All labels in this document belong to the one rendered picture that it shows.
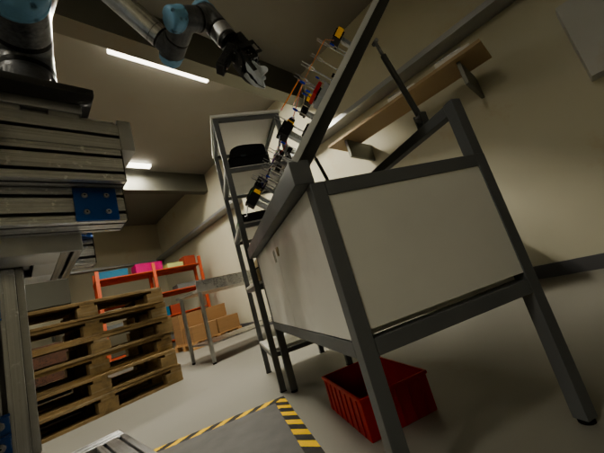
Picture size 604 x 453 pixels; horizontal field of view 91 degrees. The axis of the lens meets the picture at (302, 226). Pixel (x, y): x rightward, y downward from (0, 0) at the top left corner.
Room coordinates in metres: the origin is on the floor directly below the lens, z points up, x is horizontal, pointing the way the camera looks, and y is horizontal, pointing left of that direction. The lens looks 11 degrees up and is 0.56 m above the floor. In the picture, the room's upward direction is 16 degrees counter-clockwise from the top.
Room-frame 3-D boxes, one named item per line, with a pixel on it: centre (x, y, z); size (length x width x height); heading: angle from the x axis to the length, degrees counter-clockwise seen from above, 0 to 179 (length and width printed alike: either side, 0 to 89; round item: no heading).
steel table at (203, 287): (4.22, 0.98, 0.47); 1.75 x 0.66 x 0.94; 136
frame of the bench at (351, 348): (1.37, -0.14, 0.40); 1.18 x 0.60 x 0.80; 19
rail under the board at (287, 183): (1.27, 0.15, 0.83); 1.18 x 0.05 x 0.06; 19
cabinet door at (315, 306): (1.01, 0.05, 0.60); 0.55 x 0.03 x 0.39; 19
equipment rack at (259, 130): (2.22, 0.25, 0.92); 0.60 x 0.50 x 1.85; 19
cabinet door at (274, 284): (1.54, 0.22, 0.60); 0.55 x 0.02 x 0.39; 19
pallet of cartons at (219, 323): (5.95, 2.33, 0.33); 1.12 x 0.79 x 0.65; 136
